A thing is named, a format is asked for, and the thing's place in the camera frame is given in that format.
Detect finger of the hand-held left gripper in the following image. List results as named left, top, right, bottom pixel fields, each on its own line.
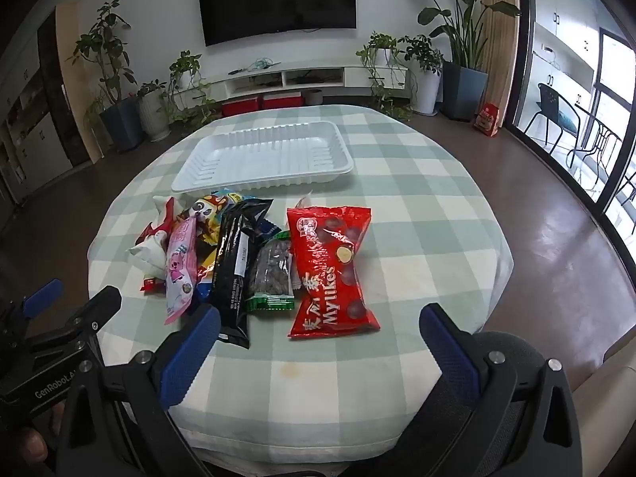
left=11, top=278, right=64, bottom=322
left=30, top=285, right=123, bottom=359

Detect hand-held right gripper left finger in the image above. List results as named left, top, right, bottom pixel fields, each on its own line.
left=57, top=304, right=222, bottom=477

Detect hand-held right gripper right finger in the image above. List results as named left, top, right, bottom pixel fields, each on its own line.
left=397, top=303, right=583, bottom=477

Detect white red-striped snack packet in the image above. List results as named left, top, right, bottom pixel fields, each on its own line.
left=126, top=196, right=180, bottom=281

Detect black snack packet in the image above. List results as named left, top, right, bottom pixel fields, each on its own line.
left=207, top=199, right=274, bottom=349

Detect pink snack packet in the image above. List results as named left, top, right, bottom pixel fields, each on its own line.
left=164, top=216, right=200, bottom=326

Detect orange snack packet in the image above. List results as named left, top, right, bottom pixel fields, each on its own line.
left=196, top=229, right=222, bottom=284

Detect red chocolate snack bag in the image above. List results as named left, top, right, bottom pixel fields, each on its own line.
left=285, top=205, right=382, bottom=339

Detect panda cartoon snack packet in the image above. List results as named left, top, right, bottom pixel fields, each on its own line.
left=191, top=189, right=245, bottom=225

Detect white plastic tray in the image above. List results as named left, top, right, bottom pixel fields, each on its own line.
left=170, top=120, right=355, bottom=196

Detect person's left hand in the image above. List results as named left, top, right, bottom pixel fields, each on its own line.
left=14, top=403, right=68, bottom=477

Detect green nut packet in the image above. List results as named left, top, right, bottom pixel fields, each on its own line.
left=246, top=231, right=297, bottom=313

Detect green checked tablecloth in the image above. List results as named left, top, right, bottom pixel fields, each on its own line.
left=87, top=104, right=515, bottom=463

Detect beige cushioned seat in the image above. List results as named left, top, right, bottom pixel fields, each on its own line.
left=571, top=328, right=636, bottom=477

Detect leafy tree in blue pot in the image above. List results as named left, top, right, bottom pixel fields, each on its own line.
left=70, top=0, right=147, bottom=152

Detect plant in white ribbed pot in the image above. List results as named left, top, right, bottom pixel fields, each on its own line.
left=136, top=79, right=172, bottom=142

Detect red bag on floor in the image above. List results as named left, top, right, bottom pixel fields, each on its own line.
left=473, top=103, right=502, bottom=137

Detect red storage box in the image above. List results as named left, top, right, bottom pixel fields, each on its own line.
left=222, top=98, right=262, bottom=117
left=262, top=93, right=303, bottom=109

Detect trailing pothos plant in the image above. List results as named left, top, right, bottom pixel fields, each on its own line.
left=166, top=50, right=222, bottom=132

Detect large-leaf plant in blue pot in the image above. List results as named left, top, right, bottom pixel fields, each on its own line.
left=390, top=0, right=522, bottom=121

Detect bushy plant tall white pot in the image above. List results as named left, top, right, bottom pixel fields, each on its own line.
left=402, top=35, right=444, bottom=115

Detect black metal chair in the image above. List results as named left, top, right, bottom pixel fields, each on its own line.
left=524, top=83, right=582, bottom=152

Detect white television cabinet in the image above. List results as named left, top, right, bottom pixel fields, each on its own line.
left=171, top=62, right=411, bottom=106

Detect trailing plant in white pot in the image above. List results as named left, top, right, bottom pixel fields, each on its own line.
left=355, top=32, right=415, bottom=122

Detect glass sliding door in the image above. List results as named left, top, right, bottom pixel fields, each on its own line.
left=502, top=0, right=636, bottom=239

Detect white balcony cabinets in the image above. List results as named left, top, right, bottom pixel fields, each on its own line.
left=531, top=0, right=602, bottom=110

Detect white wall cabinet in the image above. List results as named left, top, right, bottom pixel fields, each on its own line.
left=0, top=10, right=93, bottom=204

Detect black frame glass table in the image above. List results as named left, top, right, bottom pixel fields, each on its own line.
left=566, top=104, right=627, bottom=180

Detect black wall television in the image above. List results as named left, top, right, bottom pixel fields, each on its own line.
left=197, top=0, right=357, bottom=47

